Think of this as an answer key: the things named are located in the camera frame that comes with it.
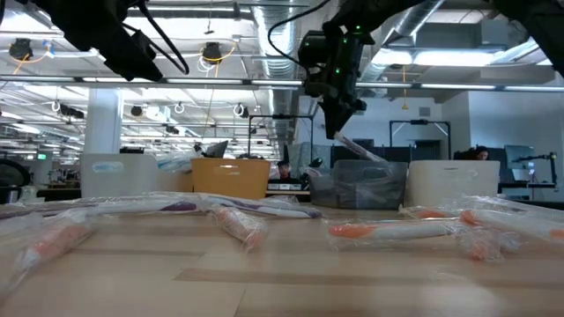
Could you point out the silver ceiling duct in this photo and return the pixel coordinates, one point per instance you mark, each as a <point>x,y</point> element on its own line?
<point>414,17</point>
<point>275,110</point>

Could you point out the dark office partition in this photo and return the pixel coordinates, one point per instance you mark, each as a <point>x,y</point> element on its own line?
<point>396,154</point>

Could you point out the long ceiling light bar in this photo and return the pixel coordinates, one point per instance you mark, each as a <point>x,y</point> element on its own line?
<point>198,81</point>

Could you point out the white plastic bin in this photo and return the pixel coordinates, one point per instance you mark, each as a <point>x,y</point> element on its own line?
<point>454,185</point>
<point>132,180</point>

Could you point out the person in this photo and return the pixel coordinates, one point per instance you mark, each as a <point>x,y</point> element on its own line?
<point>284,169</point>
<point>478,153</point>

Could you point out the black ceiling camera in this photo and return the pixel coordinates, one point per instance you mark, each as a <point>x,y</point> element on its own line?
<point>21,49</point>
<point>212,52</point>

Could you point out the computer monitor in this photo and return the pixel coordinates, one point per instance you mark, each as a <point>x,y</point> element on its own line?
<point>520,156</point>
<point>218,149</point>

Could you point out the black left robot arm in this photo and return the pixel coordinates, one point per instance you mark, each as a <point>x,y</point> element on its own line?
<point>75,22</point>

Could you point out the white square column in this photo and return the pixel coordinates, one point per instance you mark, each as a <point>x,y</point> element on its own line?
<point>103,123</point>

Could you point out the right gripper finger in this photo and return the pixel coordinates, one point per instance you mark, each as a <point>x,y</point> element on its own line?
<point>333,123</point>
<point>346,116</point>

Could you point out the grey translucent plastic bin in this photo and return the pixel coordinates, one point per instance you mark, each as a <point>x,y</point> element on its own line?
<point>361,189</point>

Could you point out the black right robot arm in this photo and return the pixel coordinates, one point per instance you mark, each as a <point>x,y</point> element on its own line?
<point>374,11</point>

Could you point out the black station frame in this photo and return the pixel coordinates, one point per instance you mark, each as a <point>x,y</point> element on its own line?
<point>418,122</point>

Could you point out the orange plastic bin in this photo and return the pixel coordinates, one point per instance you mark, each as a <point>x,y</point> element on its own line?
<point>229,180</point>

